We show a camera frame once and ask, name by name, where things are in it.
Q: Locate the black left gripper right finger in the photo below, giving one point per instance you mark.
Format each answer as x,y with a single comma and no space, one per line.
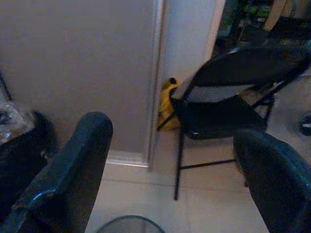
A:
281,189

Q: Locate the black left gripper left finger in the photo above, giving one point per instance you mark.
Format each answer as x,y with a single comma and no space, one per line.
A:
63,184

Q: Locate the black bag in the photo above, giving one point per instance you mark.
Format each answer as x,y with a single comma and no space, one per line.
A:
24,157

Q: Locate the white baseboard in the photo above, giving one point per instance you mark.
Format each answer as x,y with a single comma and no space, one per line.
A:
126,162

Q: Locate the black slipper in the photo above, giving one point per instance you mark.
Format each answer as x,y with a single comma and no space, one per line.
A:
305,125

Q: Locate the black mesh waste bin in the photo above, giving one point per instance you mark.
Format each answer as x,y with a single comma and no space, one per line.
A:
128,224

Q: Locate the clear crumpled plastic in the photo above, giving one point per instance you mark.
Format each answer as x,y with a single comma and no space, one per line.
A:
12,121

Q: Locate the black folding chair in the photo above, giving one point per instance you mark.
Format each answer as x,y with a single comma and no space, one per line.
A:
218,116

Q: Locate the thin black rod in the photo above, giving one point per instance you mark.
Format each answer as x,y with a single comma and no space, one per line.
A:
5,85

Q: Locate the yellow bag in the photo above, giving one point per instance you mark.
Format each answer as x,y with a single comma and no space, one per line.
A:
166,102

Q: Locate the green leafy plants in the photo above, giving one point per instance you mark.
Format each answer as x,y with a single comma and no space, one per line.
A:
255,9

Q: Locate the white door frame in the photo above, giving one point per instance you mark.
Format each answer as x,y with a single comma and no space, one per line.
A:
158,72

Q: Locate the light wooden post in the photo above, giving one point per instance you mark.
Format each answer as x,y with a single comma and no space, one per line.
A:
275,14

